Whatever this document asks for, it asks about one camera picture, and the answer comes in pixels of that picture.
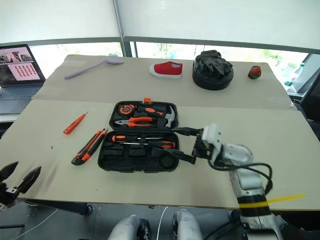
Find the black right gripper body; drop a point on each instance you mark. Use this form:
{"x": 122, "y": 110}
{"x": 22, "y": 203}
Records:
{"x": 201, "y": 150}

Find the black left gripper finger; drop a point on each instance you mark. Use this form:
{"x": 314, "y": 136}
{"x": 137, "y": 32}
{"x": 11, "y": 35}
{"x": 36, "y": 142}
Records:
{"x": 30, "y": 180}
{"x": 9, "y": 170}

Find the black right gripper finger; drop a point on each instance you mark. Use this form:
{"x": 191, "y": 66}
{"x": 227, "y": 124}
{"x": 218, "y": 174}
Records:
{"x": 186, "y": 158}
{"x": 191, "y": 131}

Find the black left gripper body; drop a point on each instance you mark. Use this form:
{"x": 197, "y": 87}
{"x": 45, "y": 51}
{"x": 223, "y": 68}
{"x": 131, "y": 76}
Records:
{"x": 8, "y": 193}

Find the black plastic tool case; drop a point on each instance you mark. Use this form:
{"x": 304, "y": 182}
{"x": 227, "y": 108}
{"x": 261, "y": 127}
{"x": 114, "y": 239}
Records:
{"x": 140, "y": 168}

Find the orange black utility knife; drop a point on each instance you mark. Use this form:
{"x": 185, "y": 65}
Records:
{"x": 87, "y": 150}

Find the orange test pen screwdriver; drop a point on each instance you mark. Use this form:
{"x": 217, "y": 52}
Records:
{"x": 72, "y": 126}

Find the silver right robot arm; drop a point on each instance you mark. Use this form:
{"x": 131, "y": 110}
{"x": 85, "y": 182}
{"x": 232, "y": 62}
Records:
{"x": 246, "y": 180}

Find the black electrical tape roll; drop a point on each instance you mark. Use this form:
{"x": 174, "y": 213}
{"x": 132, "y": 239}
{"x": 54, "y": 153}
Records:
{"x": 162, "y": 160}

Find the dark metal table leg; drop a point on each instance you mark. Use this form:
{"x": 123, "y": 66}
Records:
{"x": 62, "y": 206}

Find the silver rounded leg shell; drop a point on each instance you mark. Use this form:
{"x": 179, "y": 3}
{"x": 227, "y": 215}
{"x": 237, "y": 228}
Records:
{"x": 127, "y": 228}
{"x": 186, "y": 225}

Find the red canvas shoe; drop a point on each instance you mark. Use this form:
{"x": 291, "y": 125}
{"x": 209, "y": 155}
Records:
{"x": 166, "y": 69}

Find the orange black tape measure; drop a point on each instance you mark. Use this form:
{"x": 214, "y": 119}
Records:
{"x": 125, "y": 109}

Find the red strawberry toy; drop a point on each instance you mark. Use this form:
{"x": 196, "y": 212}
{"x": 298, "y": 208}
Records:
{"x": 254, "y": 72}

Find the yellow strip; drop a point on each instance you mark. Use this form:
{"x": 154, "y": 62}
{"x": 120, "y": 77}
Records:
{"x": 287, "y": 198}

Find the open laptop computer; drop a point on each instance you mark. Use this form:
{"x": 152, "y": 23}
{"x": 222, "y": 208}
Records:
{"x": 17, "y": 65}

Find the grey plastic spoon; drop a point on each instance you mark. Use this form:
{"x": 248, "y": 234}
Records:
{"x": 113, "y": 60}

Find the green labelled plastic bottle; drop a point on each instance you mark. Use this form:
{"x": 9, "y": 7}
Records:
{"x": 295, "y": 75}

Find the black office chair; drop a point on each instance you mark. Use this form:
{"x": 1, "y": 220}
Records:
{"x": 312, "y": 100}

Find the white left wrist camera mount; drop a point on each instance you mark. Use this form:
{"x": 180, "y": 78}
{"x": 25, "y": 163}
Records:
{"x": 2, "y": 207}

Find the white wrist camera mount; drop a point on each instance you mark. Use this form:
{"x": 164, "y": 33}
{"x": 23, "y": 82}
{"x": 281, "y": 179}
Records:
{"x": 211, "y": 135}
{"x": 2, "y": 207}

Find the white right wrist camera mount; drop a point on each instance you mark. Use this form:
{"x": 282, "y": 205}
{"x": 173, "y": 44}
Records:
{"x": 211, "y": 135}

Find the grey window frame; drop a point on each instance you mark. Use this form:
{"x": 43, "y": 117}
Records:
{"x": 200, "y": 41}

